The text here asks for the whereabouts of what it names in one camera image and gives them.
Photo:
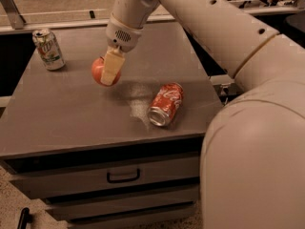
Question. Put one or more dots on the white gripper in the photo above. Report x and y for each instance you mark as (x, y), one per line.
(123, 37)

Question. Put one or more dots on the red apple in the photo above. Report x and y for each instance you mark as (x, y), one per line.
(97, 69)

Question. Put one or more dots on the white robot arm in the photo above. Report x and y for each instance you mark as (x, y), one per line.
(252, 167)

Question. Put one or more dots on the red coca-cola can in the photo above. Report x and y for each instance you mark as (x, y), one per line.
(165, 104)

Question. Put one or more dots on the white green 7up can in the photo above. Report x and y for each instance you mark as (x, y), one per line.
(48, 48)

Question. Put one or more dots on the grey drawer cabinet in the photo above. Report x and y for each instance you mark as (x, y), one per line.
(63, 121)

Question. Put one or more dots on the metal window railing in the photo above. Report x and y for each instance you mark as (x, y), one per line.
(63, 16)

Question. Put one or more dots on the top grey drawer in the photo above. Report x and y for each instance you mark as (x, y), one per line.
(91, 180)

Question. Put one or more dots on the grey drawer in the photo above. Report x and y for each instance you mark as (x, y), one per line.
(91, 180)
(127, 202)
(174, 211)

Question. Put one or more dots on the middle grey drawer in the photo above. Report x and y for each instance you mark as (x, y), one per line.
(127, 202)

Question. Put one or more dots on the bottom grey drawer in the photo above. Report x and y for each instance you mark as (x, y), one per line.
(174, 211)

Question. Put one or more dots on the black object bottom left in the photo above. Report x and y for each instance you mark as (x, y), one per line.
(25, 218)

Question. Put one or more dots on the black drawer handle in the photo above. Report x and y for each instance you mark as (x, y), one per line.
(132, 176)

